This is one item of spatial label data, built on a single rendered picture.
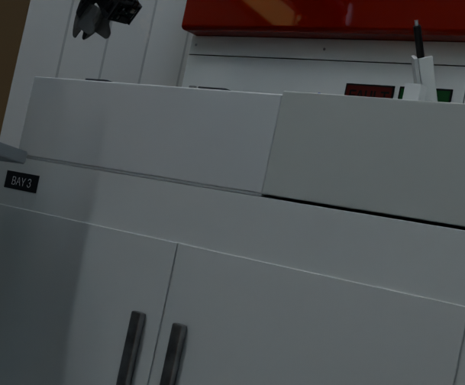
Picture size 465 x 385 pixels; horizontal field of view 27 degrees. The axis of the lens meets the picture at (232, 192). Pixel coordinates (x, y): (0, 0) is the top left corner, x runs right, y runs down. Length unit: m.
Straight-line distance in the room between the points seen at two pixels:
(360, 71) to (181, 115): 0.68
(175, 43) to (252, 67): 2.38
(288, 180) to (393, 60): 0.76
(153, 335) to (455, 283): 0.48
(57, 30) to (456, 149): 3.28
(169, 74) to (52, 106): 2.91
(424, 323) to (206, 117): 0.46
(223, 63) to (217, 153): 0.91
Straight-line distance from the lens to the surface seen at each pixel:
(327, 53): 2.09
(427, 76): 1.55
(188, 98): 1.43
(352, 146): 1.24
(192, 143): 1.41
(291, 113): 1.31
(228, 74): 2.25
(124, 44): 4.44
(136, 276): 1.44
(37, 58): 4.26
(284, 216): 1.28
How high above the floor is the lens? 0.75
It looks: 3 degrees up
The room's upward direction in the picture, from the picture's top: 12 degrees clockwise
